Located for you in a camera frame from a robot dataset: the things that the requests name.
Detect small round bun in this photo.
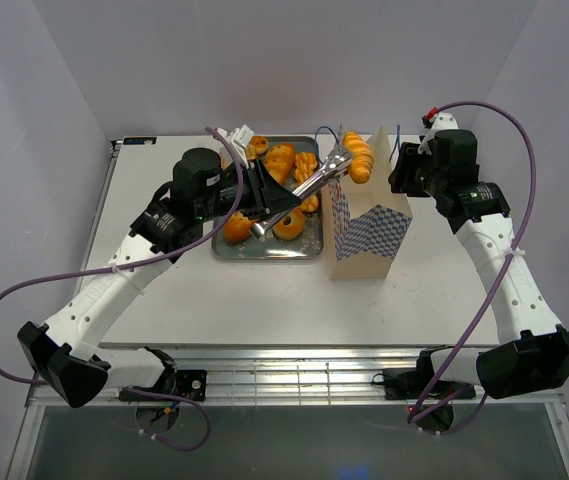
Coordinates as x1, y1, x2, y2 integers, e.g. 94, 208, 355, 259
250, 135, 269, 156

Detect metal baking tray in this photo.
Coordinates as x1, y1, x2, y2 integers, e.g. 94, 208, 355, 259
211, 135, 325, 262

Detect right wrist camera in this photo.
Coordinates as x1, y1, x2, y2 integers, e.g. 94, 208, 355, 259
420, 108, 459, 149

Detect blue checkered paper bag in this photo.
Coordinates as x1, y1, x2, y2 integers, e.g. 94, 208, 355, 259
321, 127, 413, 280

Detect metal tongs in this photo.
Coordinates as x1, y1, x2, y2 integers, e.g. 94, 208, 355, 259
250, 145, 352, 238

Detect long baguette bread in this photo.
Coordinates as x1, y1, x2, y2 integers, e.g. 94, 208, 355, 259
219, 160, 301, 244

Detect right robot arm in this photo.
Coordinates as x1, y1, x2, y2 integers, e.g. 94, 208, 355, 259
389, 129, 569, 399

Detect aluminium frame rail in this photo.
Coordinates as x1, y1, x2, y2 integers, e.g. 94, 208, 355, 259
165, 347, 419, 407

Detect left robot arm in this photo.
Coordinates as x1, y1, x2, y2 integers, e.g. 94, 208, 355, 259
17, 147, 300, 408

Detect ring donut bread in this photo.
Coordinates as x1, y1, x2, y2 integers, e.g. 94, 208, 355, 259
273, 208, 306, 241

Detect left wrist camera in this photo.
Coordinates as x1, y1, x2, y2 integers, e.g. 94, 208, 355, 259
215, 125, 258, 162

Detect left logo sticker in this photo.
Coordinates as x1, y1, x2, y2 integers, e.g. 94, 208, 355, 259
122, 137, 157, 145

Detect striped croissant bread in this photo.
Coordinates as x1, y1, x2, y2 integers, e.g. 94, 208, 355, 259
342, 131, 375, 184

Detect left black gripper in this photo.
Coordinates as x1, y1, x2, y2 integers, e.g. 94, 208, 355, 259
198, 158, 303, 223

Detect twisted orange pastry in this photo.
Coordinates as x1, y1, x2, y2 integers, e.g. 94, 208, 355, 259
293, 152, 320, 214

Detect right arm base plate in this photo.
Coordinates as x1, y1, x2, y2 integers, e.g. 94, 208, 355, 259
371, 368, 476, 400

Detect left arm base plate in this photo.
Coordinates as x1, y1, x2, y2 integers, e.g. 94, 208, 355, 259
118, 369, 208, 402

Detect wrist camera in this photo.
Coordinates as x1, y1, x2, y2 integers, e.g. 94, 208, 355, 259
215, 125, 258, 162
420, 108, 459, 149

